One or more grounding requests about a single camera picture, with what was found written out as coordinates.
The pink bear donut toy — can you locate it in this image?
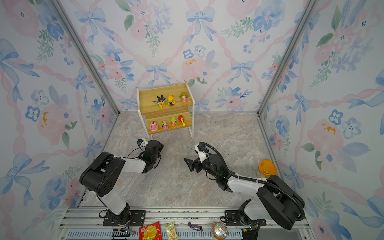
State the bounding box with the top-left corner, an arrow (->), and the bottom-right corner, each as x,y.
150,121 -> 159,132

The pink toy car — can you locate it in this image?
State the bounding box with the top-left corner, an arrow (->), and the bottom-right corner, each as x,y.
162,121 -> 169,131

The green orange toy truck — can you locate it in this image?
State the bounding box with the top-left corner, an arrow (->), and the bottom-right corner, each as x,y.
171,117 -> 177,127

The red yellow toy excavator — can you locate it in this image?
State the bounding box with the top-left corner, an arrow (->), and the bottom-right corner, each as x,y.
178,115 -> 186,127

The black yellow shark toy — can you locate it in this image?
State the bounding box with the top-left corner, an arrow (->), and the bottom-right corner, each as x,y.
154,95 -> 166,109

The yellow figure toy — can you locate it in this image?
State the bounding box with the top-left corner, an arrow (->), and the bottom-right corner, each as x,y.
168,95 -> 176,107

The olive hair doll head toy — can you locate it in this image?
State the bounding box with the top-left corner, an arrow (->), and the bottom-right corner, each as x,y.
179,92 -> 189,103

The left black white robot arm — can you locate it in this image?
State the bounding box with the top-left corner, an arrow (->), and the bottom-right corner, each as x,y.
80,139 -> 164,227

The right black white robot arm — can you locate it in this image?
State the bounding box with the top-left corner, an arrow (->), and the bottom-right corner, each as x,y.
184,154 -> 306,230

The orange lid plastic cup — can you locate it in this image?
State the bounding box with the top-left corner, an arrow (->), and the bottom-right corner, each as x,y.
257,159 -> 278,178

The purple wrapped candy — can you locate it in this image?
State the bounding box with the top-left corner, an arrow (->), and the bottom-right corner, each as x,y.
188,222 -> 203,232

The silver drink can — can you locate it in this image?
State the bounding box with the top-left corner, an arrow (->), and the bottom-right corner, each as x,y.
212,222 -> 229,240

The green snack packet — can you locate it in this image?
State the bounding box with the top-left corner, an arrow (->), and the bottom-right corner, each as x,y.
165,222 -> 180,240

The red snack packet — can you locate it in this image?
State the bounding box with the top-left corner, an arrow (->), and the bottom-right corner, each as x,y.
139,222 -> 163,240

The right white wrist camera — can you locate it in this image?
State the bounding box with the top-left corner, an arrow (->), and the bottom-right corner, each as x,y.
195,143 -> 210,163

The white frame wooden two-tier shelf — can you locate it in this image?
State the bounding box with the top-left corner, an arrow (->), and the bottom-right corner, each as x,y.
136,82 -> 195,140

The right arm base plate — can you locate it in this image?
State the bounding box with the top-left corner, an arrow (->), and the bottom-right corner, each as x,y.
220,210 -> 267,228

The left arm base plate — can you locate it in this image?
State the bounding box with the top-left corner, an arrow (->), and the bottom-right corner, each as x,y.
101,210 -> 146,227

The right black corrugated cable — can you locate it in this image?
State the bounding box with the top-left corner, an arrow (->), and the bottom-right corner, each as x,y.
197,141 -> 306,221

